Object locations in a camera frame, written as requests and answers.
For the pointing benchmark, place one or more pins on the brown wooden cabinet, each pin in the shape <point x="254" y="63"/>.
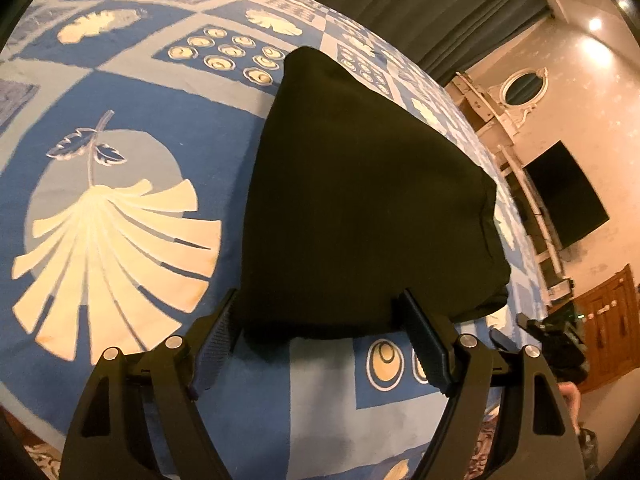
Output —
<point x="607" y="330"/>

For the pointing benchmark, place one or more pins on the white carved dresser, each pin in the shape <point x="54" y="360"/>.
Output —
<point x="530" y="210"/>

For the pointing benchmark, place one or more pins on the blue patterned bedspread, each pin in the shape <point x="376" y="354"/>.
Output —
<point x="125" y="125"/>

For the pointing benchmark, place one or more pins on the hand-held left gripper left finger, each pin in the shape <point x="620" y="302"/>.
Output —
<point x="217" y="345"/>

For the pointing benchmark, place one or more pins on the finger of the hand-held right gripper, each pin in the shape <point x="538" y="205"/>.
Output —
<point x="502" y="339"/>

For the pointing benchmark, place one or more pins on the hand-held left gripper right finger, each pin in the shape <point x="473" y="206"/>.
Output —
<point x="425" y="340"/>

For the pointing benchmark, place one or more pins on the dark grey curtain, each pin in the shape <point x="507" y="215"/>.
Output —
<point x="410" y="5"/>

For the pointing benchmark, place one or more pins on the person's right forearm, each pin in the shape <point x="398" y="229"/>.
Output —
<point x="572" y="405"/>

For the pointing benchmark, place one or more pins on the black pants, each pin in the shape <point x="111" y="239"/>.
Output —
<point x="370" y="200"/>

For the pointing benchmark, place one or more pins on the round ceiling light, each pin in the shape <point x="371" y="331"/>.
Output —
<point x="595" y="23"/>

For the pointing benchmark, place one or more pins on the black wall television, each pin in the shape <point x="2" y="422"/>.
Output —
<point x="567" y="195"/>

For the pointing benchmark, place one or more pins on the oval mirror white frame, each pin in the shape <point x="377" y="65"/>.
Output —
<point x="522" y="88"/>

